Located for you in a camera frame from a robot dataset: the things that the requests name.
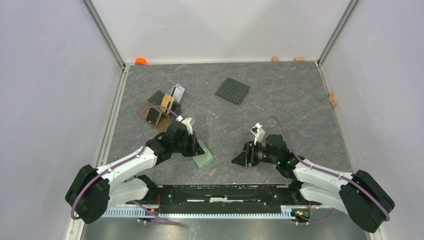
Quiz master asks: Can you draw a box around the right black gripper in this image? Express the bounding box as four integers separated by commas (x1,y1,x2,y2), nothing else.
231,140,279,168

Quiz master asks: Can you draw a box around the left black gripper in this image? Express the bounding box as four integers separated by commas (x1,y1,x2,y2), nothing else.
172,131,205,157

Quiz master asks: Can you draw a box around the green card holder wallet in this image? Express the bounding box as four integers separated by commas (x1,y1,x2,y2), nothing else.
192,140,214,168

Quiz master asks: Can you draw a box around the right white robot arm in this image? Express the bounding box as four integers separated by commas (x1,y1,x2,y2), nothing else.
231,134,396,233

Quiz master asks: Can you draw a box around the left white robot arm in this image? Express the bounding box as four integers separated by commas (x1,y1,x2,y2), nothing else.
64,125,206,224

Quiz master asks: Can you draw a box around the gold credit card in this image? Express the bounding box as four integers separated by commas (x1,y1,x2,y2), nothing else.
161,93,174,115

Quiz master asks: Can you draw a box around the dark grey lego baseplate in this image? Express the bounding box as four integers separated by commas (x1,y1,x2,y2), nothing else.
215,77,250,105

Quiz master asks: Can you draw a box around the orange round cap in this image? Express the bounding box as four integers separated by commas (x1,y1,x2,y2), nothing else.
134,57,147,65

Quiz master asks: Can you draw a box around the curved wooden block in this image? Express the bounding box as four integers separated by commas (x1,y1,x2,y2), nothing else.
328,92,338,108

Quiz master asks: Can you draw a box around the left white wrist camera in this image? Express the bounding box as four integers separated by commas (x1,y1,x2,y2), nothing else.
176,115,195,135

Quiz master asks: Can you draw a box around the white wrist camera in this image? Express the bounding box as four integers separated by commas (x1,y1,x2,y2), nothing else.
250,122,266,145
176,115,195,135

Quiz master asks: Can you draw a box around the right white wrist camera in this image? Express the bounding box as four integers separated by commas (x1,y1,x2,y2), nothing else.
250,122,266,145

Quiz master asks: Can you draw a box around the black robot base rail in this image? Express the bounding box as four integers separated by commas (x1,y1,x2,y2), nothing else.
139,184,311,214

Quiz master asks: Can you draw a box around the white slotted cable duct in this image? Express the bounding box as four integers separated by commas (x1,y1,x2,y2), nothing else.
101,206,295,220

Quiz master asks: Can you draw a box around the left aluminium frame post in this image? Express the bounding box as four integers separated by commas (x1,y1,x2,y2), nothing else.
82,0,126,69

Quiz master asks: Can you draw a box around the aluminium frame post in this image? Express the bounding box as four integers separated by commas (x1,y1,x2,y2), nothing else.
82,0,126,69
316,0,360,68

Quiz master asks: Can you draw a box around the right aluminium frame post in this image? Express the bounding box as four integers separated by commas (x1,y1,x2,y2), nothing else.
316,0,360,68

